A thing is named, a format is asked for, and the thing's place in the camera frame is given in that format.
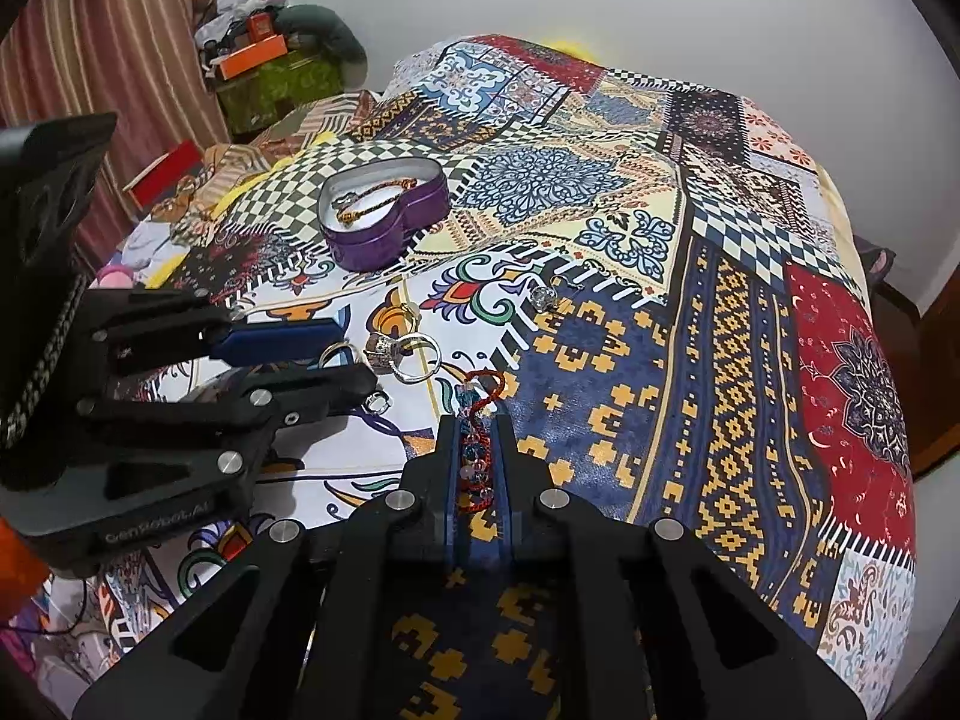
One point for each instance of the orange cloth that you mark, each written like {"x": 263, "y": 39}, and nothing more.
{"x": 19, "y": 570}

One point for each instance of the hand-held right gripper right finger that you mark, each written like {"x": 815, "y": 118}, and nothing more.
{"x": 507, "y": 476}

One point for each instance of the dark wooden furniture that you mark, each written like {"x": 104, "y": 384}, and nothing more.
{"x": 900, "y": 360}

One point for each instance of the dark green cushion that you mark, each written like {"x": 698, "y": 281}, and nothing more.
{"x": 330, "y": 34}

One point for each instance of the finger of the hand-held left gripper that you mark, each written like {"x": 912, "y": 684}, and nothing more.
{"x": 277, "y": 337}
{"x": 322, "y": 386}

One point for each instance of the striped curtain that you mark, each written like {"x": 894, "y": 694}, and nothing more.
{"x": 112, "y": 30}

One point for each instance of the red flat box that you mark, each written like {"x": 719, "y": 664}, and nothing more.
{"x": 165, "y": 172}

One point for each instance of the small red box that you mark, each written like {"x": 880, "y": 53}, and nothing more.
{"x": 260, "y": 26}

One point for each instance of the pink toy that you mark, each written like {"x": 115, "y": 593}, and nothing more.
{"x": 120, "y": 276}

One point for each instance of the patchwork printed blanket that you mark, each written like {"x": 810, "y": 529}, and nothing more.
{"x": 675, "y": 390}

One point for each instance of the purple heart-shaped tin box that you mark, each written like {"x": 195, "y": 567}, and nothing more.
{"x": 390, "y": 229}

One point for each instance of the orange box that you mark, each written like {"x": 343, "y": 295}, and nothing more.
{"x": 251, "y": 58}

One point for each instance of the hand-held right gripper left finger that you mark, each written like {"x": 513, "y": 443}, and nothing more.
{"x": 448, "y": 480}

